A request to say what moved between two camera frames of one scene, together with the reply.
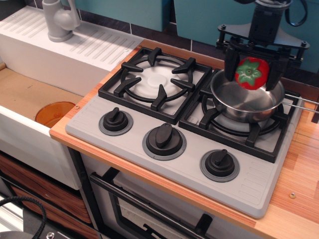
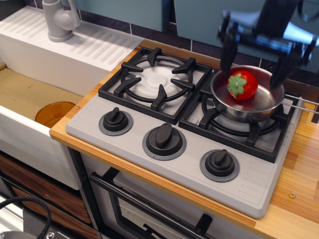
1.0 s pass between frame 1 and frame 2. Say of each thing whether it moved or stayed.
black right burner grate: stayed
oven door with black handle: stayed
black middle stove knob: stayed
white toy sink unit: stayed
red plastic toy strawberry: moved
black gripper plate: moved
